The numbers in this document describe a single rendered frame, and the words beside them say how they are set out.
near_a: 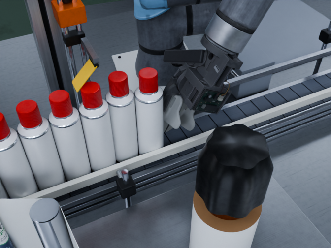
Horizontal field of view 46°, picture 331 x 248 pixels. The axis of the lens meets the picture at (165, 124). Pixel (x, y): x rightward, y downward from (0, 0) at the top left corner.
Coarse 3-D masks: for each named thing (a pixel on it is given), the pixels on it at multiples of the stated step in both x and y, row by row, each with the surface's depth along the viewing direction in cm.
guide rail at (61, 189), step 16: (304, 96) 89; (320, 96) 90; (272, 112) 85; (176, 144) 78; (192, 144) 80; (128, 160) 75; (144, 160) 76; (96, 176) 73; (112, 176) 75; (48, 192) 70; (64, 192) 72
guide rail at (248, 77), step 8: (328, 48) 94; (304, 56) 92; (312, 56) 92; (320, 56) 93; (280, 64) 90; (288, 64) 90; (296, 64) 91; (256, 72) 88; (264, 72) 88; (272, 72) 89; (232, 80) 86; (240, 80) 86; (248, 80) 87
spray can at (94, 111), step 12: (84, 84) 65; (96, 84) 65; (84, 96) 64; (96, 96) 64; (84, 108) 66; (96, 108) 66; (108, 108) 68; (84, 120) 67; (96, 120) 66; (108, 120) 69; (84, 132) 70; (96, 132) 68; (108, 132) 70; (96, 144) 71; (108, 144) 72; (96, 156) 73; (108, 156) 74; (96, 168) 76
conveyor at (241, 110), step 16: (320, 80) 99; (272, 96) 94; (288, 96) 94; (224, 112) 91; (240, 112) 90; (256, 112) 90; (288, 112) 90; (208, 128) 87; (160, 160) 80; (80, 192) 74
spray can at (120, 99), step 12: (120, 72) 67; (120, 84) 66; (108, 96) 69; (120, 96) 68; (132, 96) 69; (120, 108) 68; (132, 108) 70; (120, 120) 70; (132, 120) 72; (120, 132) 73; (132, 132) 74; (120, 144) 75; (132, 144) 76; (120, 156) 78; (132, 156) 78
